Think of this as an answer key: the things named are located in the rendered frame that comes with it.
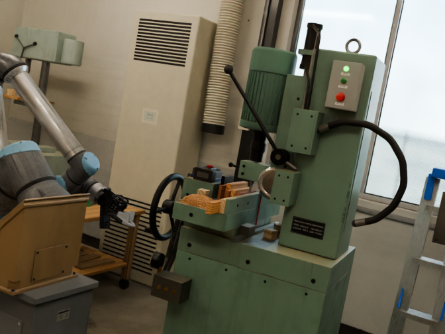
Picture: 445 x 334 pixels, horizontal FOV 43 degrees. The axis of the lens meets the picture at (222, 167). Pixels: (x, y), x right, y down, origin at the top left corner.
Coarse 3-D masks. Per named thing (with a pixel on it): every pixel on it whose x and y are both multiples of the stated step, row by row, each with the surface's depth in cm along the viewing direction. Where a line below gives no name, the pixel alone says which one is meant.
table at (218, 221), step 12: (180, 204) 199; (276, 204) 241; (180, 216) 199; (192, 216) 197; (204, 216) 195; (216, 216) 193; (228, 216) 193; (240, 216) 204; (252, 216) 216; (264, 216) 229; (216, 228) 193; (228, 228) 195
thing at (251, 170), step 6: (240, 162) 218; (246, 162) 217; (252, 162) 216; (258, 162) 220; (240, 168) 218; (246, 168) 217; (252, 168) 216; (258, 168) 215; (264, 168) 214; (240, 174) 218; (246, 174) 217; (252, 174) 216; (258, 174) 215; (252, 180) 216
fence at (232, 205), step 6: (228, 198) 193; (234, 198) 195; (240, 198) 200; (246, 198) 206; (252, 198) 212; (258, 198) 218; (264, 198) 224; (228, 204) 191; (234, 204) 196; (240, 204) 201; (246, 204) 207; (252, 204) 213; (258, 204) 219; (264, 204) 226; (228, 210) 192; (234, 210) 197; (240, 210) 202
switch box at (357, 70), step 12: (336, 60) 189; (336, 72) 188; (348, 72) 187; (360, 72) 186; (336, 84) 189; (348, 84) 187; (360, 84) 189; (348, 96) 187; (336, 108) 189; (348, 108) 187
